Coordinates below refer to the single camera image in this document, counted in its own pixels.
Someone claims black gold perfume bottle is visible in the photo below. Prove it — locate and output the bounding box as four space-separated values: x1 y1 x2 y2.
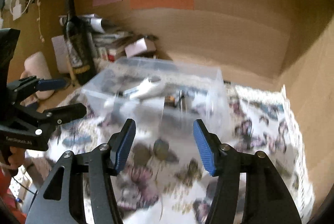
164 95 184 110

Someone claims person's left hand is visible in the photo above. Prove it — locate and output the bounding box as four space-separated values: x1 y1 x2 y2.
1 146 25 170

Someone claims clear plastic storage box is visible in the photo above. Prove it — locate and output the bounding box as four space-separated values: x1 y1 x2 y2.
82 57 232 137

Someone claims handwritten white note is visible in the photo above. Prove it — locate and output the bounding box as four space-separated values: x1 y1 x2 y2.
52 36 69 74

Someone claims butterfly print lace cloth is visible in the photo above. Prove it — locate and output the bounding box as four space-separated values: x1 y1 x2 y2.
26 71 314 223

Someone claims stack of papers and booklets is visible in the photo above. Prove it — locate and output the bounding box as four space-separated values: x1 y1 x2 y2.
58 13 157 63

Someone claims small white card box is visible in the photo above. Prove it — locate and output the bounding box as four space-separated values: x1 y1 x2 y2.
125 38 156 58

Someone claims dark wine bottle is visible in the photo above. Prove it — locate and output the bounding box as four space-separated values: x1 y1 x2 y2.
64 0 96 85

